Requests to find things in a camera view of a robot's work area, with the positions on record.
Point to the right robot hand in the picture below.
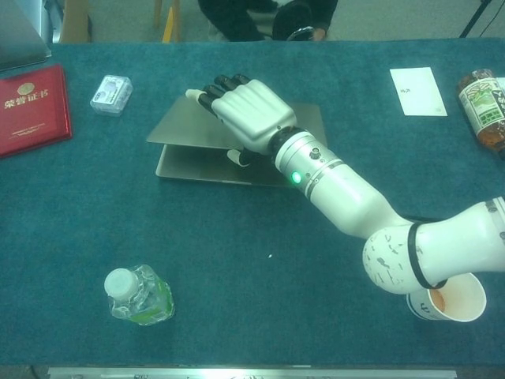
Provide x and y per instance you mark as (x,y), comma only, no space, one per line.
(252,110)

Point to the silver laptop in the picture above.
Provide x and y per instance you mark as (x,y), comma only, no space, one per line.
(185,126)

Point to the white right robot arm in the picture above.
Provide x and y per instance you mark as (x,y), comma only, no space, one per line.
(347,197)

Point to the person in dark clothes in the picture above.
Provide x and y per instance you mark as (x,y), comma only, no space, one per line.
(236,19)

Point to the yellow board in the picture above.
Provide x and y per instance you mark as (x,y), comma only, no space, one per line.
(171,27)

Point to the clear plastic card box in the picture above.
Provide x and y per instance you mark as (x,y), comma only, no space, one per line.
(110,95)

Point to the white paper card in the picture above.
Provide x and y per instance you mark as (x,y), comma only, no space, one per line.
(419,91)

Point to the teal table cloth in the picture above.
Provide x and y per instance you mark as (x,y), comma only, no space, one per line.
(252,300)

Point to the brown cardboard box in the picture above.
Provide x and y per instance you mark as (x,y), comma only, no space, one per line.
(77,21)

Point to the clear water bottle green label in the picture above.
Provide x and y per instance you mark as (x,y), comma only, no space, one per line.
(138,296)

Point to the red certificate folder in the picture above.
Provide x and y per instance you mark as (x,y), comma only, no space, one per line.
(31,114)

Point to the brown tea bottle green label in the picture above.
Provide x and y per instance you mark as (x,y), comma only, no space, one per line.
(483,110)

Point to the black tripod leg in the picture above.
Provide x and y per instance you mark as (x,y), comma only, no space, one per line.
(475,19)

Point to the grey closed laptop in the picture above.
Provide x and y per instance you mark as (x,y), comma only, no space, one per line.
(19,39)

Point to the white paper cup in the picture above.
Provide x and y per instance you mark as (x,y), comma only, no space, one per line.
(459,306)

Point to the aluminium profile rail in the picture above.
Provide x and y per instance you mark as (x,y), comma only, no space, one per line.
(252,373)

